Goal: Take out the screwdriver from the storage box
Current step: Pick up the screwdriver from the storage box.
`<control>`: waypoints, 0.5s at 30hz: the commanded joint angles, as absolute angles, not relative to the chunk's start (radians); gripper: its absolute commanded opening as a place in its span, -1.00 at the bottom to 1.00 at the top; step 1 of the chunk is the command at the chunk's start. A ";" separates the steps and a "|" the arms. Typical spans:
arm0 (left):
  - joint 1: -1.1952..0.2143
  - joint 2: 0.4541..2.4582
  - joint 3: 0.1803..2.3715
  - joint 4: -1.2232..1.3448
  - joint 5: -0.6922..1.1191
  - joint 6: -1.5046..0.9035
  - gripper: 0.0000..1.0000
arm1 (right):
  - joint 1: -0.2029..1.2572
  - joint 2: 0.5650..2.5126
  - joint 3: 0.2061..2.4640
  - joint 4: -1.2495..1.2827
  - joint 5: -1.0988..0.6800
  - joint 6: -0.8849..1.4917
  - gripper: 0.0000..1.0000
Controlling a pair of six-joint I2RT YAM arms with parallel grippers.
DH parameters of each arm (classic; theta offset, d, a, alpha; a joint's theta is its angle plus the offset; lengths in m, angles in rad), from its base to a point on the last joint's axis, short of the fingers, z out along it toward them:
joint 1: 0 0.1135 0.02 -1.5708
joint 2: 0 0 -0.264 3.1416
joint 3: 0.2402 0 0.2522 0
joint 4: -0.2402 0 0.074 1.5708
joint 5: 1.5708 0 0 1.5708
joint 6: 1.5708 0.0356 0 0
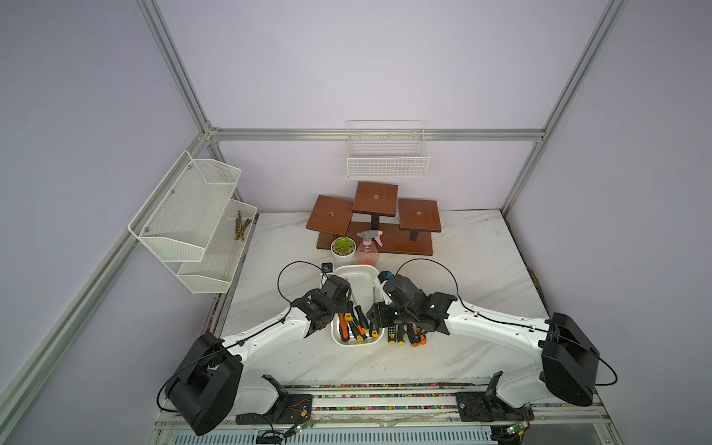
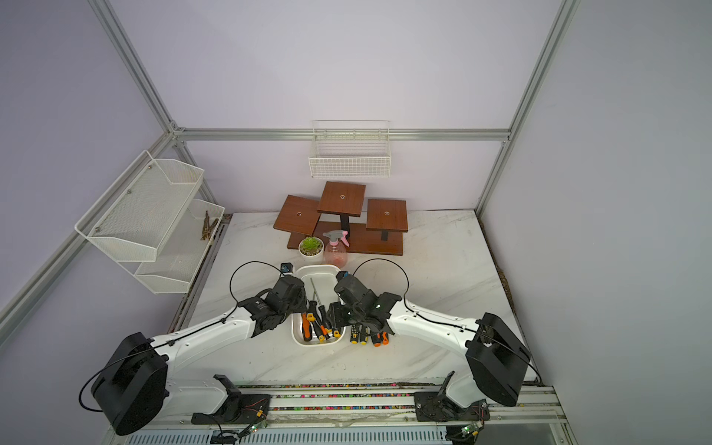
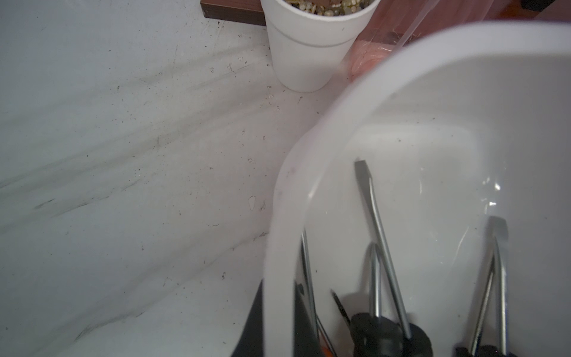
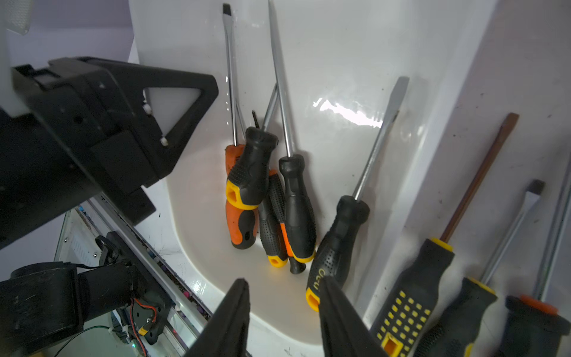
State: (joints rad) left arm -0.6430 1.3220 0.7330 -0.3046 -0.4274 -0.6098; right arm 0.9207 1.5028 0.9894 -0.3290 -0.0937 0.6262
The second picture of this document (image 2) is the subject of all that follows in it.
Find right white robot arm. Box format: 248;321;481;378
327;272;531;407

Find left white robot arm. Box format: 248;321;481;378
91;274;307;436

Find small potted green plant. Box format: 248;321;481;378
298;237;324;264

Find pink spray bottle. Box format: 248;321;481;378
323;229;350;269

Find brown wooden tiered stand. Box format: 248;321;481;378
274;181;409;256

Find brown twigs on shelf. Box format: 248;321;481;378
201;211;220;240

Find lower white mesh shelf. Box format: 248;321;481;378
122;200;224;294

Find white mesh shelf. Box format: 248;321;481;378
122;200;224;294
74;151;204;263

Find upper white mesh shelf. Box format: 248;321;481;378
74;151;204;263

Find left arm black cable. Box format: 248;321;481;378
77;260;285;413

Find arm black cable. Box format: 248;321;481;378
352;258;543;385
77;260;285;413

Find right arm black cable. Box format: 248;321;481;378
352;258;543;385

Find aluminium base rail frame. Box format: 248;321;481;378
103;383;577;444

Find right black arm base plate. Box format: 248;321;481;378
413;371;491;423

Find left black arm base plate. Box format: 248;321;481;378
191;375;272;426

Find white wire wall basket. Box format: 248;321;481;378
308;120;392;180

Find aluminium cage frame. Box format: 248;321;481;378
1;1;580;349

